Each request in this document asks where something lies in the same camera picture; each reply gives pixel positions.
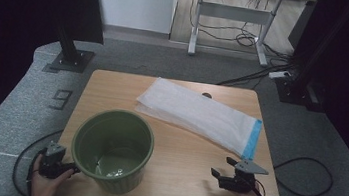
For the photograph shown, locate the black cables under desk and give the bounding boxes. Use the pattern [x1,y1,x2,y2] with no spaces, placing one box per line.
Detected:
[185,0,304,61]

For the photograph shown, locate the black stand base left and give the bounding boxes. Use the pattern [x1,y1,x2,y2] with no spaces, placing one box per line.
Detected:
[48,24,99,76]

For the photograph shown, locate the white plastic bag blue strip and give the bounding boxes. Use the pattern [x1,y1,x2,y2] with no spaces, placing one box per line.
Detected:
[129,74,267,162]

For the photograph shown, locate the black cables along floor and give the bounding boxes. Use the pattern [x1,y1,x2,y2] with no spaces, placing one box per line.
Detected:
[215,53,300,96]

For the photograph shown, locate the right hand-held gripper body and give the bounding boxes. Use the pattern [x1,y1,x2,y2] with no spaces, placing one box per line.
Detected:
[218,156,270,196]

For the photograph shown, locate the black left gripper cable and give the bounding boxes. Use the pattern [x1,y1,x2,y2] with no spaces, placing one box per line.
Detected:
[9,123,66,196]

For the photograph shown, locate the black looped floor cable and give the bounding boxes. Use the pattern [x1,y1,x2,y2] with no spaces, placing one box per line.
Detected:
[270,153,337,196]

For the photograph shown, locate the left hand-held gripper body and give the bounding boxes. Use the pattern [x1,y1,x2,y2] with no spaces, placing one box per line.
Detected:
[37,140,70,181]

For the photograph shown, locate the person's left hand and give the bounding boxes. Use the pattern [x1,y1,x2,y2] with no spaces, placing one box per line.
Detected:
[29,154,76,196]

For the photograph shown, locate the white power strip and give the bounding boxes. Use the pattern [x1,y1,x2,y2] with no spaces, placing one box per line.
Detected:
[268,68,293,82]

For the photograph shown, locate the green plastic bin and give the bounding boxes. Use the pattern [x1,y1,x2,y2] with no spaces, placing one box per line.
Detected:
[66,104,158,196]

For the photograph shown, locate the black stand with base plate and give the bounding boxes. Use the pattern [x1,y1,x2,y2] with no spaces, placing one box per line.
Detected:
[271,0,349,116]

